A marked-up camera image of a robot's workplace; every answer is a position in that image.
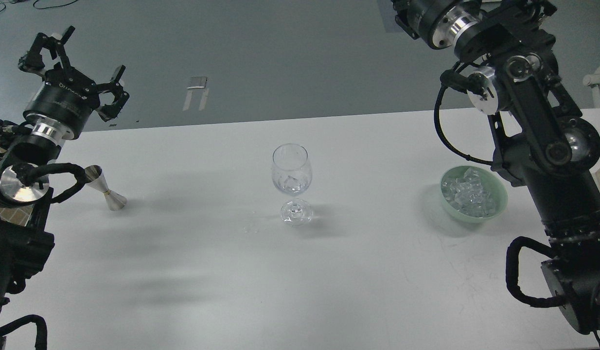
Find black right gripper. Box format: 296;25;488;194
391;0;471;50

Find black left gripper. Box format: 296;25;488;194
18;26;130;140

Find steel cocktail jigger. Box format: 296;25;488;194
84;165;127;211

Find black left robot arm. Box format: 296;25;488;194
0;26;129;350

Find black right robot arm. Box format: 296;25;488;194
392;0;600;347

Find pale green ice bowl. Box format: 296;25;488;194
439;166;508;224

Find clear wine glass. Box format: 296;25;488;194
271;143;313;226

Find ice cube in glass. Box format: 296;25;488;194
282;176;304;193

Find beige checkered sofa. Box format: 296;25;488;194
0;205;34;226

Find white office chair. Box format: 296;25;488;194
583;56;600;108

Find black floor cables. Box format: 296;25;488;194
0;0;82;19

